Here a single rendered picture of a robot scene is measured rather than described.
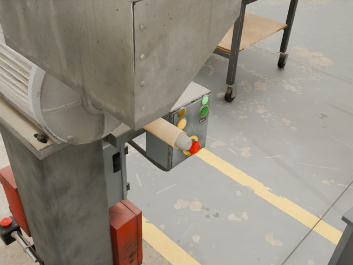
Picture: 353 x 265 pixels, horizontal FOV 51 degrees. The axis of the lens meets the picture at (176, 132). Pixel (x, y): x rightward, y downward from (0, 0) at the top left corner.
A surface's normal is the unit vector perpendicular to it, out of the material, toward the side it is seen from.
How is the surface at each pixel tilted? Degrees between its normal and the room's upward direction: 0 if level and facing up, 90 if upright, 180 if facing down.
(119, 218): 0
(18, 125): 0
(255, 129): 0
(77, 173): 90
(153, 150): 90
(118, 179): 90
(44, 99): 83
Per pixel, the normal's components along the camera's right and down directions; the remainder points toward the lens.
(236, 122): 0.04, -0.80
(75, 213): 0.72, 0.44
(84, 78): -0.70, 0.40
